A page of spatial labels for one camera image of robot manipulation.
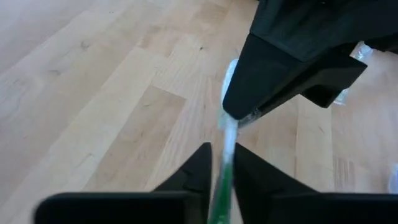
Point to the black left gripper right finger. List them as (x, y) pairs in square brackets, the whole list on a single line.
[(261, 193)]

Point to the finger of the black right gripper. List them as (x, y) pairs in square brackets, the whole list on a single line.
[(258, 77), (329, 84)]

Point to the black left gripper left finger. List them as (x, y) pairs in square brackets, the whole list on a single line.
[(196, 183)]

